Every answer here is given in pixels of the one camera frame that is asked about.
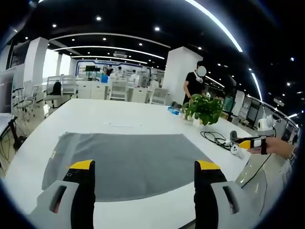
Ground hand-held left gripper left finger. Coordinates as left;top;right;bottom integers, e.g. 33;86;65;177
27;159;96;229

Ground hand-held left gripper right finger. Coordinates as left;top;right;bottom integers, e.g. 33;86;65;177
194;160;266;229

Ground grey towel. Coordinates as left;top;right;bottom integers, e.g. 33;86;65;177
41;132;213;202

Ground person's right hand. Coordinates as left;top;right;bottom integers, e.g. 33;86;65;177
247;138;272;156

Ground white handheld controller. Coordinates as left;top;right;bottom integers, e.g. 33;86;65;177
230;145;245;159

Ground green potted plant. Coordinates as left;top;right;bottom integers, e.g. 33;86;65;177
182;94;225;127

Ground black tripod stand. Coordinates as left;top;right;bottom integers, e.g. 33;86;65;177
6;116;22;152

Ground white table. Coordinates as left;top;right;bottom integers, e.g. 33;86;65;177
4;98;271;229

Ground black backpack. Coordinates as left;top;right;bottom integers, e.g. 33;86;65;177
52;81;62;95

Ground white office chair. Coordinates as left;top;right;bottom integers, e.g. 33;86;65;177
151;87;168;105
110;80;129;101
44;75;78;109

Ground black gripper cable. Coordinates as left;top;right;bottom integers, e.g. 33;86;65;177
240;152;273;189

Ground black coiled cable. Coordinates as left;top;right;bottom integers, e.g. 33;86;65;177
200;130;231;146

